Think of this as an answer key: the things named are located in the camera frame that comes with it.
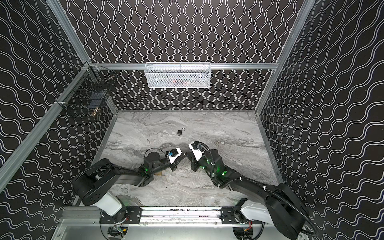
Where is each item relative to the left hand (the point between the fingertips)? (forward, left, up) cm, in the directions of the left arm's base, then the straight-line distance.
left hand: (189, 156), depth 80 cm
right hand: (0, +1, +2) cm, 2 cm away
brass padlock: (-5, +18, -13) cm, 23 cm away
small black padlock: (+27, +9, -13) cm, 31 cm away
